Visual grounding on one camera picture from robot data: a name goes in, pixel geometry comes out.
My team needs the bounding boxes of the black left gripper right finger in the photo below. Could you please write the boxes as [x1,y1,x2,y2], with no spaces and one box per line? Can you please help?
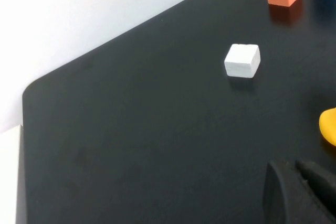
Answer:
[295,159,336,209]

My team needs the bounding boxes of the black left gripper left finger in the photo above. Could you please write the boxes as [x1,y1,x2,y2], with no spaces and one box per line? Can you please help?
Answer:
[262,159,336,224]

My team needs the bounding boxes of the yellow rubber duck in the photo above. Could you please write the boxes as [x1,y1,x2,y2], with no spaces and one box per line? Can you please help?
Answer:
[318,106,336,148]

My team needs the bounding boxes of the white foam cube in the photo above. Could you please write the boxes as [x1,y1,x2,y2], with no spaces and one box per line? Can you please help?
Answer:
[224,43,261,79]

